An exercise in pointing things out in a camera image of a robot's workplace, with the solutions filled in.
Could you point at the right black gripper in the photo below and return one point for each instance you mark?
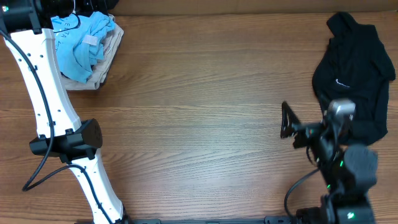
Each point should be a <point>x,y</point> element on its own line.
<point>306,130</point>

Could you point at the light blue printed t-shirt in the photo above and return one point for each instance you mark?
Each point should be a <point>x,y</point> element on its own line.
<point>79,43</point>

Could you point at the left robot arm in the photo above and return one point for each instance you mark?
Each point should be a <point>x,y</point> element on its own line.
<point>63,140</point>

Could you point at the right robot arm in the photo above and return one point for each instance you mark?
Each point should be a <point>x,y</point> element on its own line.
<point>348,173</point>

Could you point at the black t-shirt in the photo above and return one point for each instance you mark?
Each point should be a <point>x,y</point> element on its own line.
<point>356,66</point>

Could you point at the folded beige garment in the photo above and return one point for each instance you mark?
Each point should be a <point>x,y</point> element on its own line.
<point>101,69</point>

